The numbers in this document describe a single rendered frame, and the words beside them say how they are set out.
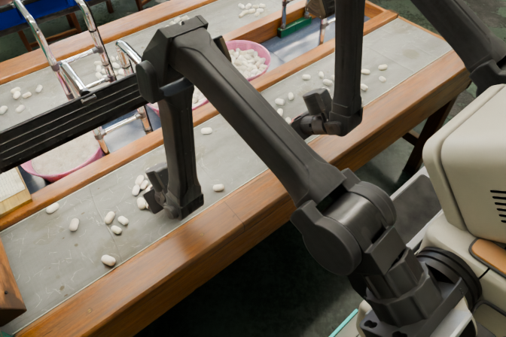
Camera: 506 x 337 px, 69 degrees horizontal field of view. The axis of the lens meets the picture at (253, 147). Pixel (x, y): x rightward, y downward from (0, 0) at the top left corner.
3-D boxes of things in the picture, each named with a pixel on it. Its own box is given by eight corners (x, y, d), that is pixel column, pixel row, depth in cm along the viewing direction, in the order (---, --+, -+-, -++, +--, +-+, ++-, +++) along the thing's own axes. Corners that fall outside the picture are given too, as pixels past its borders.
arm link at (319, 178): (134, 9, 51) (192, -8, 56) (132, 74, 62) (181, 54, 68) (367, 268, 41) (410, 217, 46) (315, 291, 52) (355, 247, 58)
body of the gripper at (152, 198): (141, 193, 101) (147, 198, 94) (173, 174, 104) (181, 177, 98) (152, 213, 102) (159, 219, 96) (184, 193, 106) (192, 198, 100)
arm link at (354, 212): (391, 286, 43) (413, 257, 45) (345, 212, 42) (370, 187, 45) (337, 281, 50) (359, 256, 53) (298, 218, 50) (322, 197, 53)
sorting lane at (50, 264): (454, 50, 159) (456, 46, 157) (16, 337, 88) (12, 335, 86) (397, 21, 174) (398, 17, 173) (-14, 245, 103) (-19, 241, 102)
